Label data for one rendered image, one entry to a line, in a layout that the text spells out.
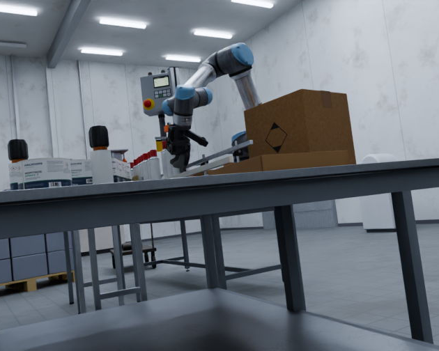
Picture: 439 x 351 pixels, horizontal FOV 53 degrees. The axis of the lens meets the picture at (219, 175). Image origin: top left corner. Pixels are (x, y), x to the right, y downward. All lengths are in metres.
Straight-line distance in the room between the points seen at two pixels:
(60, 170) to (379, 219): 7.34
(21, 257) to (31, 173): 4.44
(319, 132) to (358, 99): 9.27
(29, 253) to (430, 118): 7.54
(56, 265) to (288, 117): 5.17
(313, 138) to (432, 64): 8.30
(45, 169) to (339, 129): 1.09
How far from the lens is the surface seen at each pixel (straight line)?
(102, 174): 1.93
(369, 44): 10.72
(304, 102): 1.48
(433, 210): 9.69
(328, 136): 1.54
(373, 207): 8.67
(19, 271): 6.18
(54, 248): 6.33
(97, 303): 3.19
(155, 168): 2.15
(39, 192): 0.83
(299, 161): 1.07
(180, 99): 1.70
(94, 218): 0.88
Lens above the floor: 0.76
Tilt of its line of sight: 4 degrees up
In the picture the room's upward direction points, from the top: 7 degrees counter-clockwise
